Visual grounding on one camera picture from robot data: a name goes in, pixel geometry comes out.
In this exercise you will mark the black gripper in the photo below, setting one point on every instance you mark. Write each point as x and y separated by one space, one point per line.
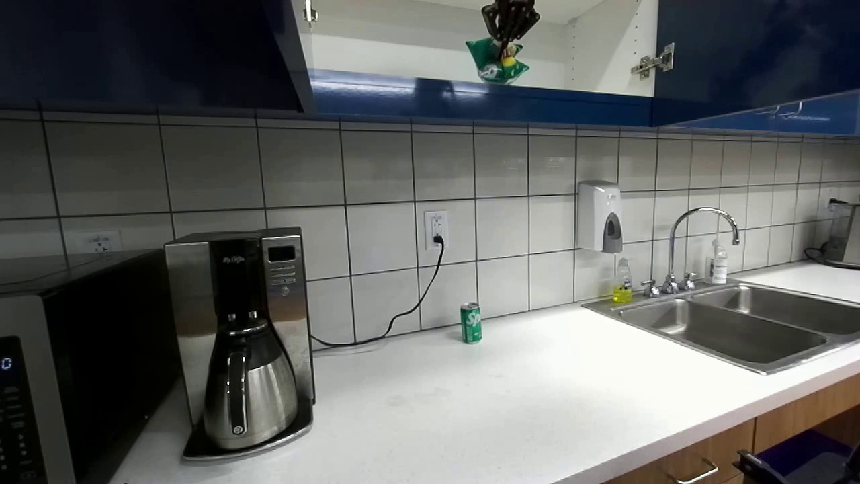
512 11

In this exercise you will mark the green snack packet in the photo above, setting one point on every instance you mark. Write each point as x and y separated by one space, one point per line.
496 60

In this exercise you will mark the open white cabinet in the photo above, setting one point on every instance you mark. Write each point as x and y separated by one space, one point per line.
393 45

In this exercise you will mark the metal cabinet hinge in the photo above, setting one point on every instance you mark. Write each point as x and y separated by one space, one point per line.
651 64
311 11

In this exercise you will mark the blue cabinet door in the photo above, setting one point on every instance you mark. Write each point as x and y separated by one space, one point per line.
761 45
292 55

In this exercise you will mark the closed blue upper cabinet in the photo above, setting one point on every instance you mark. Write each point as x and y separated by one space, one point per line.
135 55
788 118

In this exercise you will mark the wooden lower cabinet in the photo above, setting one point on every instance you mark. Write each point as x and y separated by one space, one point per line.
796 415

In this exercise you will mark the steel gooseneck faucet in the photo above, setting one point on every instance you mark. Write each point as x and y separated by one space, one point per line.
675 244

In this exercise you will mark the yellow dish soap bottle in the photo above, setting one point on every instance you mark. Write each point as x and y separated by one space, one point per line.
621 292

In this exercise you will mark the green soda can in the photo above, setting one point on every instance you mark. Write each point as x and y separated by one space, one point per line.
472 325

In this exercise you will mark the white pump bottle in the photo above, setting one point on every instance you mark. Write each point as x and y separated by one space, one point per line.
718 268

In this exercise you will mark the black steel coffee maker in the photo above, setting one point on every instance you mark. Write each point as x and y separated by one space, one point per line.
285 286

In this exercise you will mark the stainless steel sink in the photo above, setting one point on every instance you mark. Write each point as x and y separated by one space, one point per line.
743 338

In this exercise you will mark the dark countertop rack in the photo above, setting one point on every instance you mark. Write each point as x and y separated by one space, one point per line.
841 236

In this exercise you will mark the steel coffee carafe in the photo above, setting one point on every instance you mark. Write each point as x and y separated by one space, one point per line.
257 393

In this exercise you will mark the black steel microwave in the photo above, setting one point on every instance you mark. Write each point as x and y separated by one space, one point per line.
98 358

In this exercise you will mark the blue chair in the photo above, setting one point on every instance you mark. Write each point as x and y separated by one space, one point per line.
806 461

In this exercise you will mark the white wall soap dispenser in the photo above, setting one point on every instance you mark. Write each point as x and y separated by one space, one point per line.
595 210

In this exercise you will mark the white wall outlet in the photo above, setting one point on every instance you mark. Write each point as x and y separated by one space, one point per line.
102 247
437 225

